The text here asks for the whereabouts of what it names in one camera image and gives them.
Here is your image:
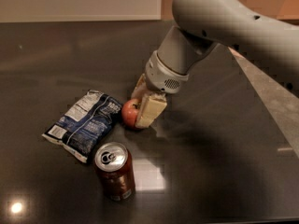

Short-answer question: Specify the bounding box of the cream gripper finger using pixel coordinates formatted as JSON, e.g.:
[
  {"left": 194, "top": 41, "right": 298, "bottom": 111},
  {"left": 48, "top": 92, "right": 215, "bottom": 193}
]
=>
[
  {"left": 131, "top": 74, "right": 153, "bottom": 100},
  {"left": 135, "top": 94, "right": 167, "bottom": 129}
]

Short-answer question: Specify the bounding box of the red apple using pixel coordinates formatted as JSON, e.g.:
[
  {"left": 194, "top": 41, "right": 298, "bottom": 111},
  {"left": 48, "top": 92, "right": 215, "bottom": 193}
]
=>
[{"left": 121, "top": 98, "right": 140, "bottom": 130}]

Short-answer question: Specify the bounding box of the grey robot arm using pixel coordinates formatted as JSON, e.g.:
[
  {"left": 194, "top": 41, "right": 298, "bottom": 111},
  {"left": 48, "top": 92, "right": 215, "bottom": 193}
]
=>
[{"left": 132, "top": 0, "right": 299, "bottom": 129}]

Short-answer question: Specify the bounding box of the blue chip bag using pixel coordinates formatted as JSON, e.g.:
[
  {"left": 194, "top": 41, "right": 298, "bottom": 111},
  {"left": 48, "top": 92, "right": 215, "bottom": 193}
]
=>
[{"left": 42, "top": 90, "right": 122, "bottom": 163}]

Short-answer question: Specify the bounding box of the red soda can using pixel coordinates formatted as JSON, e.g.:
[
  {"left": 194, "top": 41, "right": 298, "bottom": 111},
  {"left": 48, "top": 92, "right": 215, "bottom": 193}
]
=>
[{"left": 94, "top": 142, "right": 135, "bottom": 202}]

